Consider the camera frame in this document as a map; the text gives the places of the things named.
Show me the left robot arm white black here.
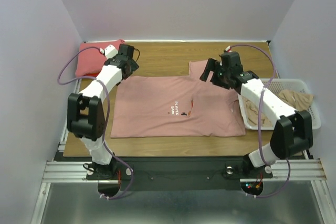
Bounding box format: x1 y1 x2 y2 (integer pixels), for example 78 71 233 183
67 44 139 180

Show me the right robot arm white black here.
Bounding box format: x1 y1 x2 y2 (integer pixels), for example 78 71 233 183
200 51 313 177

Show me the aluminium frame rail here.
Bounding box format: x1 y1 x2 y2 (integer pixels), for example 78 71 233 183
42 162 87 183
54 80 81 158

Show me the folded coral pink t-shirt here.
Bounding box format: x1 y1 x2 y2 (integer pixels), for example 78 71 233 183
75 39 125 77

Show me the aluminium frame rail front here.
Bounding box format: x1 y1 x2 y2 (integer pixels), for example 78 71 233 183
42 162 87 183

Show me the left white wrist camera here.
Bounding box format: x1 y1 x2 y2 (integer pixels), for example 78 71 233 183
99 45 118 59

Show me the beige crumpled t-shirt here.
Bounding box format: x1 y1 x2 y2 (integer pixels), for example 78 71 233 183
242 89 314 126

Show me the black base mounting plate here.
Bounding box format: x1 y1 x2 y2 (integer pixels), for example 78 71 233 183
84 156 272 195

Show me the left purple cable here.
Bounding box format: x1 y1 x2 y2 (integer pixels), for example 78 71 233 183
57 47 135 200

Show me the dusty pink printed t-shirt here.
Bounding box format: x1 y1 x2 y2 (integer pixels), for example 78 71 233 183
110 60 246 138

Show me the aluminium frame rail left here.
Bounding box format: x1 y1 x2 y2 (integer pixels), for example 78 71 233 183
54 80 81 158

